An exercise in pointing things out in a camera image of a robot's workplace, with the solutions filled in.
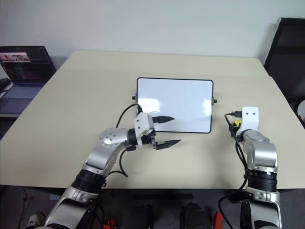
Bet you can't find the black office chair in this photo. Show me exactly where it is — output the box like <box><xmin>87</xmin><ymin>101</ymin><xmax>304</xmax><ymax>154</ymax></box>
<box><xmin>263</xmin><ymin>17</ymin><xmax>305</xmax><ymax>106</ymax></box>

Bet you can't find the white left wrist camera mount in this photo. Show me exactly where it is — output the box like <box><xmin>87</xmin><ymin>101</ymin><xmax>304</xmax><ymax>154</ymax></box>
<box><xmin>133</xmin><ymin>112</ymin><xmax>155</xmax><ymax>147</ymax></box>

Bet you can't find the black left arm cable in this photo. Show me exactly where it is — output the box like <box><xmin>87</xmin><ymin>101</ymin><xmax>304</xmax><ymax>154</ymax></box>
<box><xmin>115</xmin><ymin>103</ymin><xmax>144</xmax><ymax>178</ymax></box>

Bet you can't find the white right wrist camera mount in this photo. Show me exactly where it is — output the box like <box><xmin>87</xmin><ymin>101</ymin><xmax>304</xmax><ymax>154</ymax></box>
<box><xmin>235</xmin><ymin>106</ymin><xmax>260</xmax><ymax>135</ymax></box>

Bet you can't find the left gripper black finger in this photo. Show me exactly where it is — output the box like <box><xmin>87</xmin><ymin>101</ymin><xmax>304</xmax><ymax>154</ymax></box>
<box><xmin>155</xmin><ymin>139</ymin><xmax>182</xmax><ymax>151</ymax></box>
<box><xmin>152</xmin><ymin>115</ymin><xmax>175</xmax><ymax>125</ymax></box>

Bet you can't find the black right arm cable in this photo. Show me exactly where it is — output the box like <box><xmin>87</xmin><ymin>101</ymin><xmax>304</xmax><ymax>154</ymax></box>
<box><xmin>218</xmin><ymin>110</ymin><xmax>251</xmax><ymax>229</ymax></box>

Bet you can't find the black-framed small whiteboard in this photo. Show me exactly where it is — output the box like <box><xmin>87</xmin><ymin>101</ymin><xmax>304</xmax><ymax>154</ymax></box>
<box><xmin>132</xmin><ymin>76</ymin><xmax>218</xmax><ymax>135</ymax></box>

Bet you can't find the white sneaker shoe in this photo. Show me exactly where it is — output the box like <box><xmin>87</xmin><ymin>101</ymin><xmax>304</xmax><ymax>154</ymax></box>
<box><xmin>27</xmin><ymin>212</ymin><xmax>46</xmax><ymax>228</ymax></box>

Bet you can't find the white rounded object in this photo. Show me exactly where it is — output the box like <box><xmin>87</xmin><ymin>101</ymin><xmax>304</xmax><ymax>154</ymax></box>
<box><xmin>297</xmin><ymin>99</ymin><xmax>305</xmax><ymax>120</ymax></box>

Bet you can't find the red plastic part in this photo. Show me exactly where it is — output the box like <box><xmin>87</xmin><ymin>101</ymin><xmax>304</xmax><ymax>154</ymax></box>
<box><xmin>211</xmin><ymin>210</ymin><xmax>225</xmax><ymax>229</ymax></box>
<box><xmin>104</xmin><ymin>218</ymin><xmax>118</xmax><ymax>229</ymax></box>

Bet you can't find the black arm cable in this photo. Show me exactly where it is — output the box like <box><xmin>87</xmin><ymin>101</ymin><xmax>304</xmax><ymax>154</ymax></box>
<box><xmin>218</xmin><ymin>110</ymin><xmax>251</xmax><ymax>229</ymax></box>
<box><xmin>115</xmin><ymin>103</ymin><xmax>144</xmax><ymax>178</ymax></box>

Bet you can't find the black object beside laptop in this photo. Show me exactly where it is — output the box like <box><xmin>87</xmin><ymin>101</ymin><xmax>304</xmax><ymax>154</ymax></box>
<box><xmin>0</xmin><ymin>78</ymin><xmax>13</xmax><ymax>93</ymax></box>

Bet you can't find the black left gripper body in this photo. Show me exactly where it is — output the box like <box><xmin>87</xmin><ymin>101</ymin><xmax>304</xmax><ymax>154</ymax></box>
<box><xmin>142</xmin><ymin>130</ymin><xmax>159</xmax><ymax>151</ymax></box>

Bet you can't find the thin black floor cable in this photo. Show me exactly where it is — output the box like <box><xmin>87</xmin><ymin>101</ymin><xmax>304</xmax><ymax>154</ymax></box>
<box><xmin>22</xmin><ymin>187</ymin><xmax>34</xmax><ymax>206</ymax></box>

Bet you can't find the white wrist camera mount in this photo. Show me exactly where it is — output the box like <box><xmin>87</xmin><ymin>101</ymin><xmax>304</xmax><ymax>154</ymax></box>
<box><xmin>235</xmin><ymin>106</ymin><xmax>260</xmax><ymax>135</ymax></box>
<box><xmin>133</xmin><ymin>112</ymin><xmax>155</xmax><ymax>147</ymax></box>

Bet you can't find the black table frame bar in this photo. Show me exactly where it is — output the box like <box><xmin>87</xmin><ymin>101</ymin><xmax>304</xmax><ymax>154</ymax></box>
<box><xmin>133</xmin><ymin>193</ymin><xmax>194</xmax><ymax>201</ymax></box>

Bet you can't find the open dark laptop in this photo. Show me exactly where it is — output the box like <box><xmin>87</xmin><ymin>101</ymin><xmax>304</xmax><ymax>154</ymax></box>
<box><xmin>0</xmin><ymin>45</ymin><xmax>57</xmax><ymax>115</ymax></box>

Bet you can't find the dark rounded shape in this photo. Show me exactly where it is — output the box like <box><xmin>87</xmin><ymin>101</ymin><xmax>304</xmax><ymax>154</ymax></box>
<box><xmin>180</xmin><ymin>202</ymin><xmax>211</xmax><ymax>229</ymax></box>

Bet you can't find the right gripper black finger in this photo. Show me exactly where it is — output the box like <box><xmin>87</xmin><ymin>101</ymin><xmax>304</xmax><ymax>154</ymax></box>
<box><xmin>228</xmin><ymin>125</ymin><xmax>239</xmax><ymax>138</ymax></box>

